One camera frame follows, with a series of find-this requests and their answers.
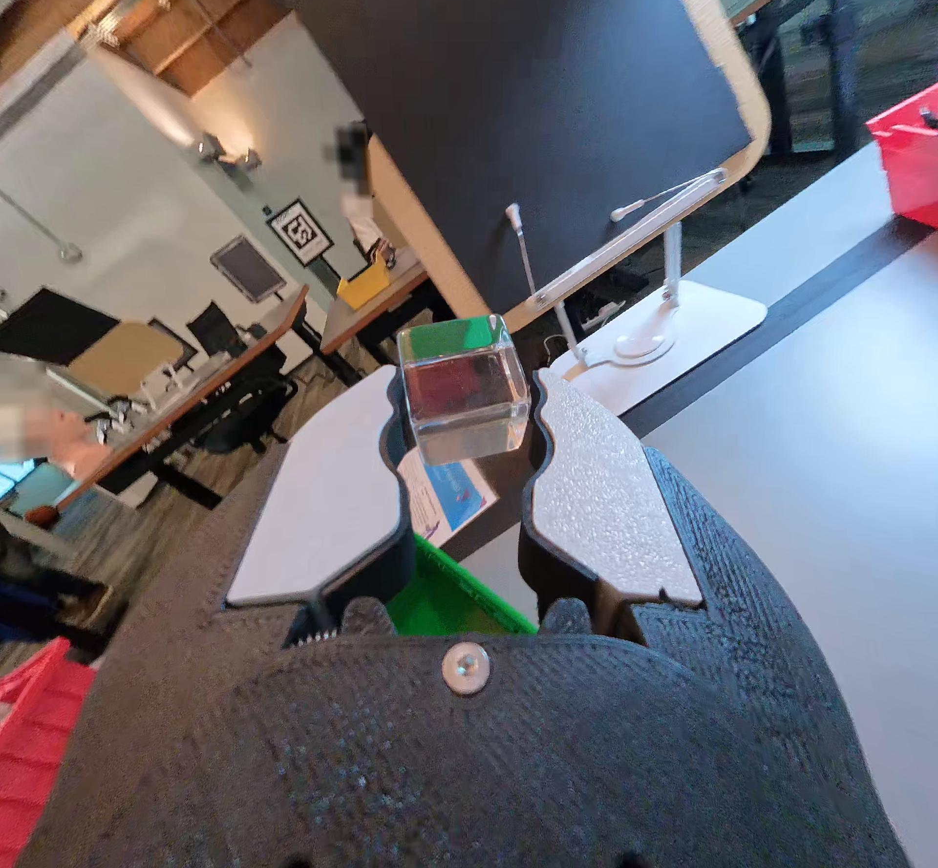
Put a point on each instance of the black screen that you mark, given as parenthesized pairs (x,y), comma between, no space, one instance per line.
(51,326)

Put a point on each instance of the clear glass cube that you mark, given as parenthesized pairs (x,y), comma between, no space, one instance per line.
(462,392)

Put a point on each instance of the red plastic bin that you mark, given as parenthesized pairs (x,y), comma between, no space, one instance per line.
(36,736)
(909,172)

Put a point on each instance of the yellow bin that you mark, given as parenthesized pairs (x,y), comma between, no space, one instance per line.
(363,289)

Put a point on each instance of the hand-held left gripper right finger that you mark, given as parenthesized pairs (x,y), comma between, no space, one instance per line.
(608,501)

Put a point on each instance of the wooden office desk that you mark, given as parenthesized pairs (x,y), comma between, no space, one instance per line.
(249,340)
(410,274)

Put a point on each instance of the framed marker poster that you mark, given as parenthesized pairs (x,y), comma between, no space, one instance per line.
(300,232)

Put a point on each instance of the grey wall screen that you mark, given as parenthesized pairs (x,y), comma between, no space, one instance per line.
(249,271)

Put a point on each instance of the black panel with wooden rim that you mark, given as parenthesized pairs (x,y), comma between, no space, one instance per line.
(513,113)

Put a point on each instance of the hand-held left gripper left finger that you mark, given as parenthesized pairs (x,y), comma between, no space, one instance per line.
(322,501)

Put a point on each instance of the beige board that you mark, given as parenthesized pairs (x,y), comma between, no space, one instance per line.
(124,359)

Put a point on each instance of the green plastic bin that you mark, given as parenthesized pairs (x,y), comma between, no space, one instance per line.
(440,600)

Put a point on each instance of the printed leaflet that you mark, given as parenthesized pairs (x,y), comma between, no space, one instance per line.
(447,501)

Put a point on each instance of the white panel stand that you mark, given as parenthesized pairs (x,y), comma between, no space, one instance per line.
(718,311)

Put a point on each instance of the wall lamp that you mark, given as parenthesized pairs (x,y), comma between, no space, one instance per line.
(227,154)

